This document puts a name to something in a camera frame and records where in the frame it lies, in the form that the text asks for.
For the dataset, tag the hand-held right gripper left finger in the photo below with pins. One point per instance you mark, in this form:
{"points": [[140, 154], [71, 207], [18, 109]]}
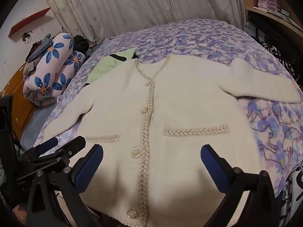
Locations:
{"points": [[91, 167]]}

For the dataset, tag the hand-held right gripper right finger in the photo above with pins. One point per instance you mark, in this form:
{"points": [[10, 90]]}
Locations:
{"points": [[213, 167]]}

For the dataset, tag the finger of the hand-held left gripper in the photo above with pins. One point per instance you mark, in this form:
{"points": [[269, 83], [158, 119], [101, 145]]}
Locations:
{"points": [[46, 144], [71, 146]]}

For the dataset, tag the white knit cardigan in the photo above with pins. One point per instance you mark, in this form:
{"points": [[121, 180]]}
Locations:
{"points": [[184, 99]]}

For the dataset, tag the pile of grey clothes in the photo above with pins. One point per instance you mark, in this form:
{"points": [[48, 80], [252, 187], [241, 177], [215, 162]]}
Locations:
{"points": [[39, 52]]}

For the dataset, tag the grey blue bed sheet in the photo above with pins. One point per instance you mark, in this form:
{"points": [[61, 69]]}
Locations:
{"points": [[35, 125]]}

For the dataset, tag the rolled blue flower quilt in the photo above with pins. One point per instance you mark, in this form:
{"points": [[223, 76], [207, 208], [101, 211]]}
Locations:
{"points": [[56, 59]]}

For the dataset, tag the black white printed fabric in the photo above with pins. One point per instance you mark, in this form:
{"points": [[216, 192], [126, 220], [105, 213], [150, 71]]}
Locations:
{"points": [[291, 194]]}

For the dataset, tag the light green garment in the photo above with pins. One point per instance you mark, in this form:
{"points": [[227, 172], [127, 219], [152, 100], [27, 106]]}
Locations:
{"points": [[106, 68]]}

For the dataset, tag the black clothing heap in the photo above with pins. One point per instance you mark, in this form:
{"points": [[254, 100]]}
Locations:
{"points": [[80, 42]]}

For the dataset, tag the purple cat print blanket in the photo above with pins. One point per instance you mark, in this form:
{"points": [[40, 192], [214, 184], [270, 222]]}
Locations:
{"points": [[189, 42]]}

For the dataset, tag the black white patterned cloth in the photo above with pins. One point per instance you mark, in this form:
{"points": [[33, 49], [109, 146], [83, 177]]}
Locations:
{"points": [[281, 59]]}

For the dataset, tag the white cardboard box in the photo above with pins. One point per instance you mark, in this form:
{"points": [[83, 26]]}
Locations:
{"points": [[247, 27]]}

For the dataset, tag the pale patterned curtain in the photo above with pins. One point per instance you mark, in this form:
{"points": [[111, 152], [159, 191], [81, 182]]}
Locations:
{"points": [[130, 4]]}

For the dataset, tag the wooden bookshelf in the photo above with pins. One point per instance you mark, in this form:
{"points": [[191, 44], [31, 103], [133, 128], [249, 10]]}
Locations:
{"points": [[265, 14]]}

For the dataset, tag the pink drawer organizer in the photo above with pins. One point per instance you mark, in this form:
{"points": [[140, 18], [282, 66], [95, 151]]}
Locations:
{"points": [[267, 3]]}

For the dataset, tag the wooden bed frame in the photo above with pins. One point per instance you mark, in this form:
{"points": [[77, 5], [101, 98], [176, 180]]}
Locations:
{"points": [[21, 104]]}

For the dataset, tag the face wall sticker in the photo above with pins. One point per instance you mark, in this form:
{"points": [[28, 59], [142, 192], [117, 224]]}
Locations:
{"points": [[26, 39]]}

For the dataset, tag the red wall shelf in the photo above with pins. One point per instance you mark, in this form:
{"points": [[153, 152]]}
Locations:
{"points": [[28, 21]]}

